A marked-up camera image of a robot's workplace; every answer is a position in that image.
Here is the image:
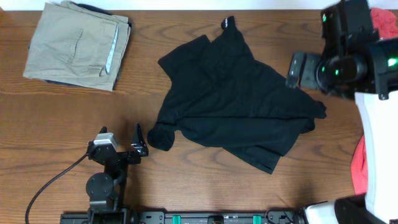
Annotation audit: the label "red printed t-shirt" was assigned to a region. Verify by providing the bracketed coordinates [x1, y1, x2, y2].
[351, 7, 397, 195]

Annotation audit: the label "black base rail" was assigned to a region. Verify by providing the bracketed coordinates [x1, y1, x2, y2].
[60, 210, 308, 224]

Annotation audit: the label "folded khaki pants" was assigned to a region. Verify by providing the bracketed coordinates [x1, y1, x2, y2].
[22, 0, 131, 92]

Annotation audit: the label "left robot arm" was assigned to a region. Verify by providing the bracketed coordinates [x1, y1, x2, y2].
[86, 123, 149, 223]

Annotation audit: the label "black polo shirt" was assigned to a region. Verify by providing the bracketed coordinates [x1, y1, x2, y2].
[147, 17, 326, 173]

